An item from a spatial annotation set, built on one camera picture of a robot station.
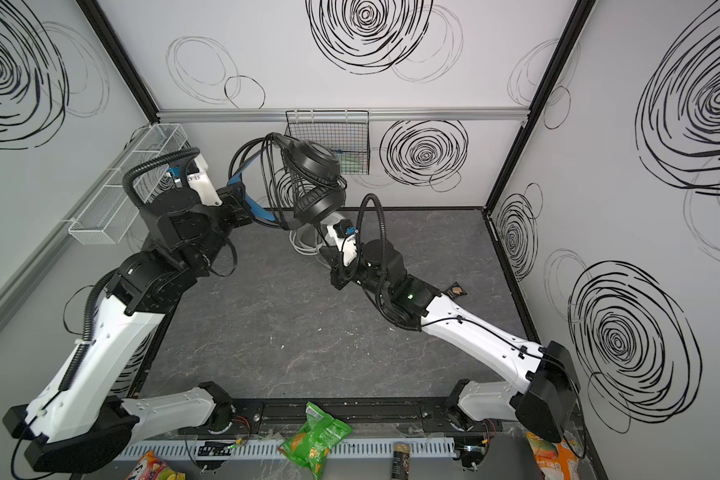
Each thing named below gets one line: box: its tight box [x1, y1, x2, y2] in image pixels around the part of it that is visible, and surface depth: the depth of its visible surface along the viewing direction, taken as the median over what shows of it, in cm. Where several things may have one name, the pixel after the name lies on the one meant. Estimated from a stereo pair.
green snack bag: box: [278, 401, 353, 480], surface depth 68 cm
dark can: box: [391, 442, 411, 480], surface depth 67 cm
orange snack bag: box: [526, 432, 581, 480], surface depth 66 cm
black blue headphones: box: [228, 132, 348, 230], surface depth 52 cm
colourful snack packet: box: [126, 449, 186, 480], surface depth 65 cm
